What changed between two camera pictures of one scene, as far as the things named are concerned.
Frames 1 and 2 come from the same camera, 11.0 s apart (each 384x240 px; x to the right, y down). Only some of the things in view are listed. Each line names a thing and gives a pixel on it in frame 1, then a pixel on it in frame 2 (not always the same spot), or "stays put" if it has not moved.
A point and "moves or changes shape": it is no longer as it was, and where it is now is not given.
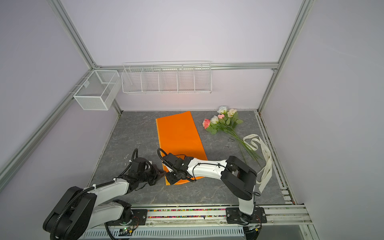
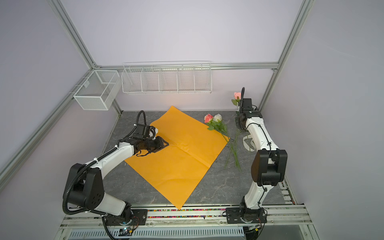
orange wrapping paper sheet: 177,134 moves or changes shape
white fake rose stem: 222,110 to 230,146
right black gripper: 170,178 to 240,126
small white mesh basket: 99,90 stays put
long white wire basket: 167,77 stays put
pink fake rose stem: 206,124 moves or changes shape
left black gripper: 157,173 to 160,145
